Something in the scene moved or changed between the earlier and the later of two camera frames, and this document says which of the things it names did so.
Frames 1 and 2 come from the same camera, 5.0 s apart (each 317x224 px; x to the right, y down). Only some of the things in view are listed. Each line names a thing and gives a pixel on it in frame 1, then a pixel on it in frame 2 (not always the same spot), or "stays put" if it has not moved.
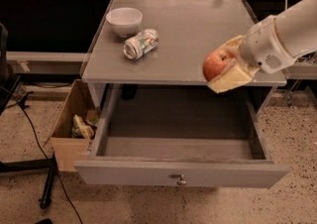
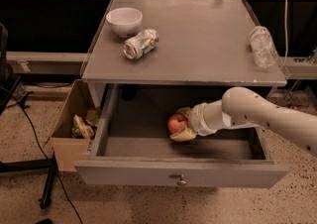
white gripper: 263,47 to 197,119
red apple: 215,63 to 175,122
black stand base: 9,82 stays put
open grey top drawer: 181,136 stays put
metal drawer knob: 181,181 stays put
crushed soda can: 141,44 stays put
